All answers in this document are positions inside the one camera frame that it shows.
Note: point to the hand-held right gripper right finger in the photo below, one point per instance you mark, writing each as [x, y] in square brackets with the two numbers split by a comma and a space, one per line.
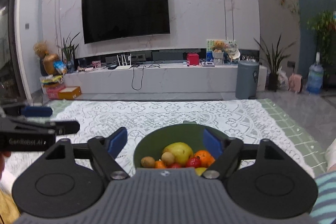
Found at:
[212, 144]

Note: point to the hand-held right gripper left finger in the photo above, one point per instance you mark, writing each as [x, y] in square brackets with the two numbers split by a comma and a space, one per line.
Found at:
[116, 144]

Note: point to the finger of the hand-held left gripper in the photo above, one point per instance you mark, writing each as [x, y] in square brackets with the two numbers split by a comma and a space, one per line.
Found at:
[36, 111]
[65, 127]

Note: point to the orange mandarin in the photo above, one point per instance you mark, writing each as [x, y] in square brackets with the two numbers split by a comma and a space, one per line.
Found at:
[204, 157]
[160, 164]

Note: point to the green colander bowl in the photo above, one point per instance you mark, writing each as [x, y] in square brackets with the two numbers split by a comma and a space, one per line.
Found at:
[147, 145]

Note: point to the plain yellow-green pear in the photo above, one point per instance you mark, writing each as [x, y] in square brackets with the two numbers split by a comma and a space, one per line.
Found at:
[178, 151]

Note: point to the brown kiwi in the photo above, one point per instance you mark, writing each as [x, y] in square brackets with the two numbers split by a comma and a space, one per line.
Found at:
[168, 157]
[148, 161]

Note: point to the person's left hand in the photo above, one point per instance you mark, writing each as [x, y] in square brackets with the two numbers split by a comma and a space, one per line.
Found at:
[3, 155]

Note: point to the pink box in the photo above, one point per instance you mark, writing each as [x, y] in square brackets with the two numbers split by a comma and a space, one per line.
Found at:
[51, 92]

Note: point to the yellow green packet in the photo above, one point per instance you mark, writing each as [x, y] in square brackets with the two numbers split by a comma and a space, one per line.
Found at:
[51, 80]

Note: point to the orange cardboard box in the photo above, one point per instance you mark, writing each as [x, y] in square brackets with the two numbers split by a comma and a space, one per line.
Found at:
[69, 92]

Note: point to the white lace tablecloth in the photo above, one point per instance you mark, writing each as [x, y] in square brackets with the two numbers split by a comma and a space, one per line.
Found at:
[183, 111]

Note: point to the gold vase with dried grass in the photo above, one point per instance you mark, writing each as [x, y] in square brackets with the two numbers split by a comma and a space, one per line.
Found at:
[50, 64]

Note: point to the blue snack packet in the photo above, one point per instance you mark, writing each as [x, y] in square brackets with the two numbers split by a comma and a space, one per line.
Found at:
[59, 66]

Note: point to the leafy plant in glass vase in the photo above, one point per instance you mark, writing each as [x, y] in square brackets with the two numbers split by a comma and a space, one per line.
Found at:
[69, 66]

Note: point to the pink photo card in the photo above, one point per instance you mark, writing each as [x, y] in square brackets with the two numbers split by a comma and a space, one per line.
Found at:
[96, 64]

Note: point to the grey-green trash can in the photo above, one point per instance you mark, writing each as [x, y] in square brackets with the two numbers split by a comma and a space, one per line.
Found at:
[246, 82]

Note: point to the white marble television console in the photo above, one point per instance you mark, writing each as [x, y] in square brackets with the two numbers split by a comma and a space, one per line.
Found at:
[183, 77]

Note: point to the glass sliding door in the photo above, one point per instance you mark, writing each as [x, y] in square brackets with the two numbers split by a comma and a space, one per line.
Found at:
[8, 43]

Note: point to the white router with antennas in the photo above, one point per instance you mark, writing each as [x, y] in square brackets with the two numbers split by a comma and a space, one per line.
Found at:
[123, 67]

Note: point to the black set-top box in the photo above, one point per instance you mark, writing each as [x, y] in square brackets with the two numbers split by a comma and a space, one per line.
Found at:
[113, 67]

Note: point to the long-leaf plant in black pot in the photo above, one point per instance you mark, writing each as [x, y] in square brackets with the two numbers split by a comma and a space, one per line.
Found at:
[273, 82]

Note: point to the red box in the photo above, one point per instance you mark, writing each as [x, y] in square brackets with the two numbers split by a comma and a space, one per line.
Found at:
[193, 59]

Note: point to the blue white carton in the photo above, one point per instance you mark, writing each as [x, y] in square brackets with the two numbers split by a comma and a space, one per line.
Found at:
[209, 56]

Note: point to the teddy bear bouquet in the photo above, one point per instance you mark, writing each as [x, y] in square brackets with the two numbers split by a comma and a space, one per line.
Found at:
[218, 53]

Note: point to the white plastic bag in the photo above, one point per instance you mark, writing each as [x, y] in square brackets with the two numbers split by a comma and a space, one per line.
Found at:
[283, 81]

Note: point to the green picture card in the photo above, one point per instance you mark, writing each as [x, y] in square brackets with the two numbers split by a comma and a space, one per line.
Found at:
[209, 45]

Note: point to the pink bag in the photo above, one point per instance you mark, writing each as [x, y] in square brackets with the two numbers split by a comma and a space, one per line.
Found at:
[295, 83]

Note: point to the person's white sock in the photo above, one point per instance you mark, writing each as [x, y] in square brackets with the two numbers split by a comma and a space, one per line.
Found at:
[332, 155]

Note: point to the blue water jug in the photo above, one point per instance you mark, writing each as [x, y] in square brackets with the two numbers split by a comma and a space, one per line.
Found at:
[315, 79]

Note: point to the person's striped pants leg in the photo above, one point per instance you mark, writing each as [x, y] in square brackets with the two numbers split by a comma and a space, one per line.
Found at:
[325, 197]

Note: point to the black curved television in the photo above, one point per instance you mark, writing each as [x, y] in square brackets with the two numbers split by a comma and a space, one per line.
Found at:
[126, 11]

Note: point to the green ivy plant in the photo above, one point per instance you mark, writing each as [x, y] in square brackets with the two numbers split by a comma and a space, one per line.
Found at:
[325, 27]

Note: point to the dark wall socket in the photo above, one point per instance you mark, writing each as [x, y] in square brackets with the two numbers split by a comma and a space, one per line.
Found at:
[290, 64]

